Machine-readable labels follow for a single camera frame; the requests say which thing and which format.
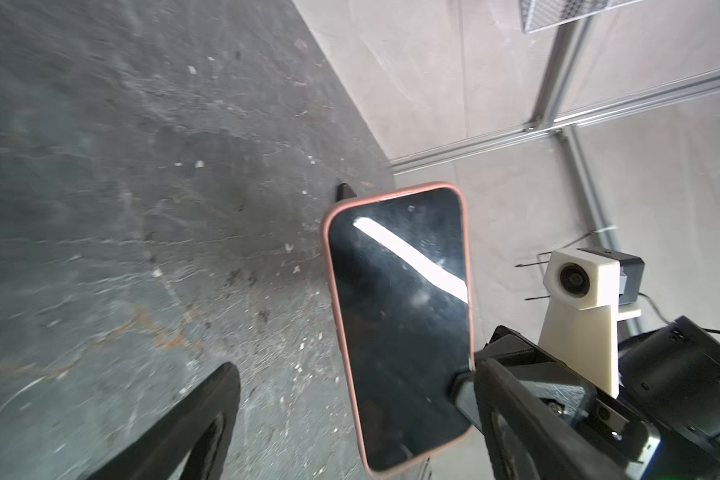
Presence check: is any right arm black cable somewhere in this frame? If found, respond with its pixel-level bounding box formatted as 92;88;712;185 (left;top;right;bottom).
635;292;720;338

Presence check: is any black phone on table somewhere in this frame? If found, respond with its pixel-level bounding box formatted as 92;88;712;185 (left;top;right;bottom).
336;183;357;202

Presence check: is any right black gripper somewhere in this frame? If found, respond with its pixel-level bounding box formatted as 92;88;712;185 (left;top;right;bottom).
477;317;720;479

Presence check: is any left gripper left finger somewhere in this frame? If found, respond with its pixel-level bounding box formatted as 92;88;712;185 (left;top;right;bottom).
89;362;241;479

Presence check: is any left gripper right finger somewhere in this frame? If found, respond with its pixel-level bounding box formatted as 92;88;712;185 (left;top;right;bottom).
452;359;627;479

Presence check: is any white wire mesh basket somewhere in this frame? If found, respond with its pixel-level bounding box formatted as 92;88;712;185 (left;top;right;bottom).
519;0;639;33

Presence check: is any phone with black screen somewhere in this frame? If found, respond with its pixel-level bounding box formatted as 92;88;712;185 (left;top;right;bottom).
327;187;475;473

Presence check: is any pink phone case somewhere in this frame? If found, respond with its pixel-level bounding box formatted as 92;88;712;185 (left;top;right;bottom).
320;181;476;479

